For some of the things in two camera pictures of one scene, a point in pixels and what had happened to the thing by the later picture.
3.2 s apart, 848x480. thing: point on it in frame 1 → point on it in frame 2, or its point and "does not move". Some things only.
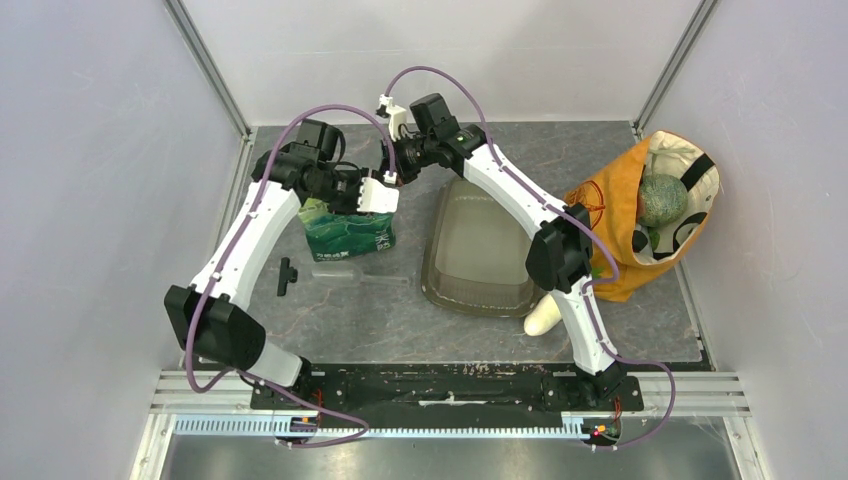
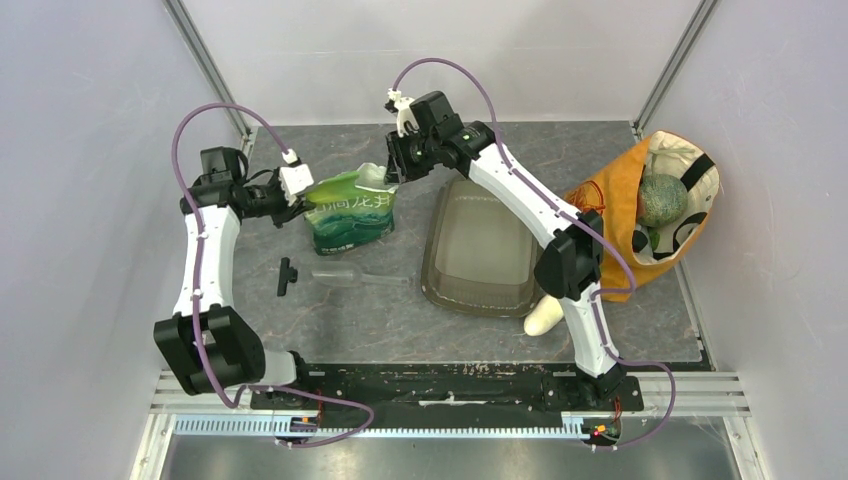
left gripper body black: [341, 190] → [265, 200]
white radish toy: [543, 316] does not move
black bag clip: [286, 273] does not move
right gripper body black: [410, 155] does not move
